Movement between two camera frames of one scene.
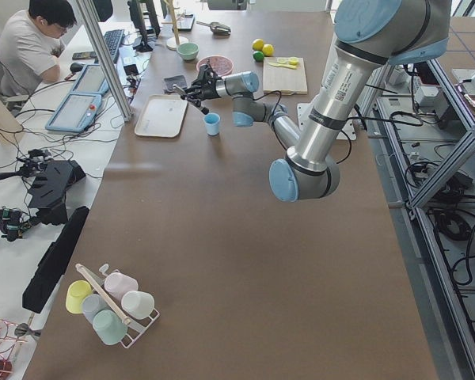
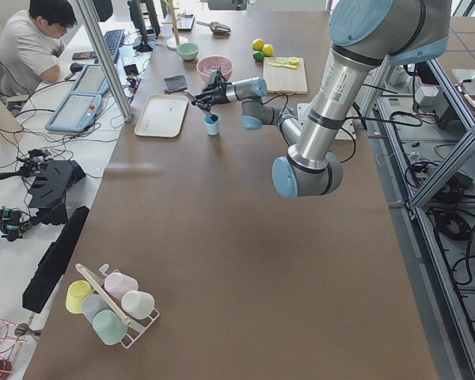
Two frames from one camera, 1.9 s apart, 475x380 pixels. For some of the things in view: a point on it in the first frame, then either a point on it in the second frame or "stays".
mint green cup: x=109 y=327 stays
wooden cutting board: x=286 y=75 stays
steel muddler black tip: x=203 y=110 -> x=213 y=117
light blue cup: x=211 y=120 stays
